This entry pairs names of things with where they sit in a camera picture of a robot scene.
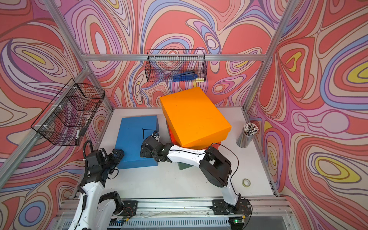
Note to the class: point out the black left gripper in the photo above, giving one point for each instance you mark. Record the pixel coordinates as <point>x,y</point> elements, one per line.
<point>115,160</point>

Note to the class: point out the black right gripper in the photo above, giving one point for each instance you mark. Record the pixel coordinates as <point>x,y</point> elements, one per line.
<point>147,153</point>

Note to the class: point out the blue shoebox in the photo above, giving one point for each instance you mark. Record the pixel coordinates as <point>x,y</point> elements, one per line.
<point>132,133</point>

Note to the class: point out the green shoebox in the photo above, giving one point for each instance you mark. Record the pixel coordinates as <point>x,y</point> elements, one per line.
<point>183,166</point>

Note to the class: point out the orange shoebox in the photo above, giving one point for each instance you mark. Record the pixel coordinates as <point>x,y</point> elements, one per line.
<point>193,119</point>

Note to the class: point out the red shoebox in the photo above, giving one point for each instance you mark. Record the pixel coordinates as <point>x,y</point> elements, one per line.
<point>173,140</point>

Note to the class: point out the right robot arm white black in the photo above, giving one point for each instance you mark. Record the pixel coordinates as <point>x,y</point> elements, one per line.
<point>213,164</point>

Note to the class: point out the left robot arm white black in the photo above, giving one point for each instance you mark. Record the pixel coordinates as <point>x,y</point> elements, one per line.
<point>96,210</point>

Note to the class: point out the marker pen in left basket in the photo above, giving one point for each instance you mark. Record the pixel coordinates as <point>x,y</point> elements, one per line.
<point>77,137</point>

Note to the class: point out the yellow item in back basket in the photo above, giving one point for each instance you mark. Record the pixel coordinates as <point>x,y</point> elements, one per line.
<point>199,80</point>

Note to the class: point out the blue stapler in basket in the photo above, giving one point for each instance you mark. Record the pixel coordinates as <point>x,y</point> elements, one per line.
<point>185,76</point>

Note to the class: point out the metal cup of pencils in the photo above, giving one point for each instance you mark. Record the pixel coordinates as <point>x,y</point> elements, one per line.
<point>248,132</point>

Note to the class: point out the roll of clear tape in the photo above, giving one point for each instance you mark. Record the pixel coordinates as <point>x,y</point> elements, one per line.
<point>246,182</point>

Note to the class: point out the aluminium horizontal back bar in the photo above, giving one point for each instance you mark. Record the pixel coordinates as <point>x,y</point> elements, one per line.
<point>140,57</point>

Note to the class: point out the black wire basket left wall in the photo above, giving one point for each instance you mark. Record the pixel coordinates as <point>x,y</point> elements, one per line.
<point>77,104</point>

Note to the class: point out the black wire basket wall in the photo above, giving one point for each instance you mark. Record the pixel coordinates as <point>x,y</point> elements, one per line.
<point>160,69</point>
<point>77,104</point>

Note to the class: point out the aluminium frame post left corner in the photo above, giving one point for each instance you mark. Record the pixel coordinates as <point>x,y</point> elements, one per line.
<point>69,37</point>

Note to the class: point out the aluminium frame post corner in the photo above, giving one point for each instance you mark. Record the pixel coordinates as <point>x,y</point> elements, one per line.
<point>69,37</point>
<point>286,16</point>

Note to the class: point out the black wire basket back wall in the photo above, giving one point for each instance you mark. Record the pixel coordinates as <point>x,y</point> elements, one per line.
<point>160,69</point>

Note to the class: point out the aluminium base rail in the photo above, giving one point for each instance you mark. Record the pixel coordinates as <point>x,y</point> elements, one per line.
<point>262,213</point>

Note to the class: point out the aluminium frame post right corner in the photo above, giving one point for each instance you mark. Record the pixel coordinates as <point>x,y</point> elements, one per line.
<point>286,16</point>

